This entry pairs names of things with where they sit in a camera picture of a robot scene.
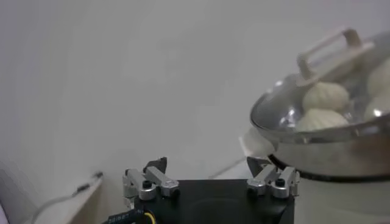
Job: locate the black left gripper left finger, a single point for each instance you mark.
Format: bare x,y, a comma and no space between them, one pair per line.
152,185

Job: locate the stainless steel steamer basket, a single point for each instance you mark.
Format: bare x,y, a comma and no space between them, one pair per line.
320,155

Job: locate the white steamed baozi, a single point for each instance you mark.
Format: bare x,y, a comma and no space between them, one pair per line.
321,120
326,95
381,82
377,109

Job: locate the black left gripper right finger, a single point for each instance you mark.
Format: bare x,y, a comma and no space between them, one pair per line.
274,182

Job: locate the white side table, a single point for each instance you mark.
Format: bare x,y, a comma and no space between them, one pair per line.
85,207

